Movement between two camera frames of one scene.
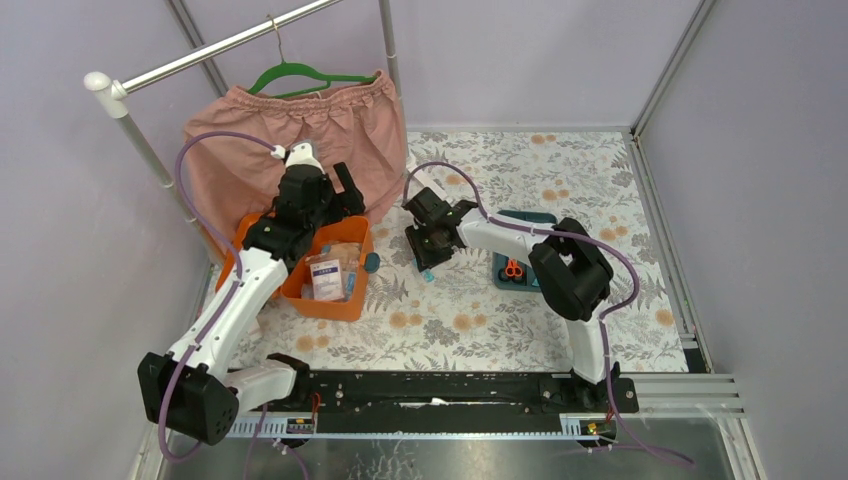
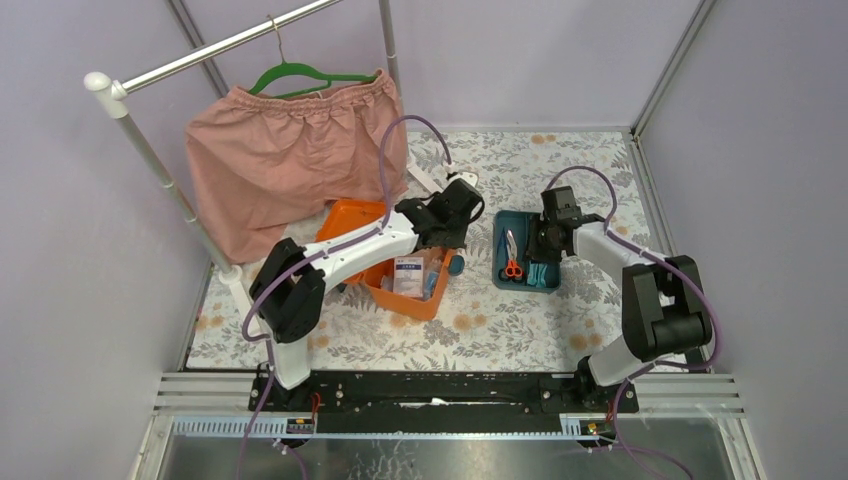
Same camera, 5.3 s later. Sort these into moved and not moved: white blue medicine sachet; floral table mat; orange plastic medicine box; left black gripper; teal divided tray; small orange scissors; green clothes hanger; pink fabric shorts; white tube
Moved: white blue medicine sachet; left black gripper; orange plastic medicine box
Not moved: teal divided tray; small orange scissors; pink fabric shorts; white tube; green clothes hanger; floral table mat
